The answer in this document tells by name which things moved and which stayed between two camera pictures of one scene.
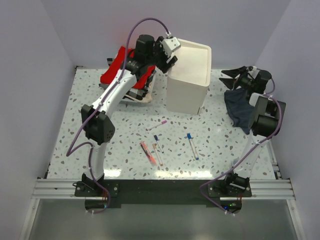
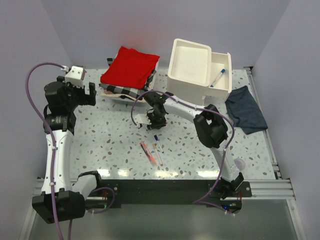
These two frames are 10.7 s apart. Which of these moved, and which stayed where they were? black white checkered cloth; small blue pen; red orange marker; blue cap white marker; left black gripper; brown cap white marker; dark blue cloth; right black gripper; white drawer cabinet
Moved: right black gripper; left black gripper; blue cap white marker
Stayed: small blue pen; brown cap white marker; red orange marker; white drawer cabinet; dark blue cloth; black white checkered cloth
